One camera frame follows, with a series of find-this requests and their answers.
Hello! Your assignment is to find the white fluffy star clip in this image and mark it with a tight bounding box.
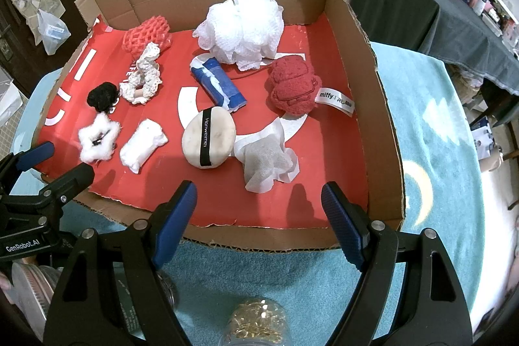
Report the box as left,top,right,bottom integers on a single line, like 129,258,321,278
78,113,121,163

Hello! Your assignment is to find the beige powder puff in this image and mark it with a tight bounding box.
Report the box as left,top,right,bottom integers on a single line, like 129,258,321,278
181,106,237,170

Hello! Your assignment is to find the red foam net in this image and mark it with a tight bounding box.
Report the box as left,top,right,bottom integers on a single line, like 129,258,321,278
121,16,172,60

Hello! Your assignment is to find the white mesh bath pouf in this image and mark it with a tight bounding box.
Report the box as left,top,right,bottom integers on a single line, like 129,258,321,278
193,0,285,71

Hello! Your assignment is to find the jar with grey lid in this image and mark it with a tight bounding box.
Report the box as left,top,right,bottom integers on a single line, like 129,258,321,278
11,262,61,341

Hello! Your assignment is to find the black fuzzy pom-pom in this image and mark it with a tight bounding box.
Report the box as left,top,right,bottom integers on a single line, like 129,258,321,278
86,82,119,113

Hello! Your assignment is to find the white fluffy pad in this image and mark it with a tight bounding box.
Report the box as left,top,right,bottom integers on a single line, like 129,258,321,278
120,119,168,174

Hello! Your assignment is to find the plastic bag on door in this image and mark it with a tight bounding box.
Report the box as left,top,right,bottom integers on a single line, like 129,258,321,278
37,9,71,55

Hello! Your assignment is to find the jar of gold beads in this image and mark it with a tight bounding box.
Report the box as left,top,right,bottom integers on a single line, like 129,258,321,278
219,298,292,346

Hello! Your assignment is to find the cream lace scrunchie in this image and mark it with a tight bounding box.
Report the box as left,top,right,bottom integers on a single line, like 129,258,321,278
119,42,162,104

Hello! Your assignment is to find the blue white tube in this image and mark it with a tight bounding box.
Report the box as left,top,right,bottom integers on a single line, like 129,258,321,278
190,54,247,113

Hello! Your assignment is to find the red-lined cardboard box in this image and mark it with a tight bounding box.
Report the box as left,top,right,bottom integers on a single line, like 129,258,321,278
31,0,406,253

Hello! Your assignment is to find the red knitted sponge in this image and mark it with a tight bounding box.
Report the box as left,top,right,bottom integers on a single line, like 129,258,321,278
268,54,322,116

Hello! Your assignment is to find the dark cloth side table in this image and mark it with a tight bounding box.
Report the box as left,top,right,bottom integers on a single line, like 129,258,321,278
350,0,518,95

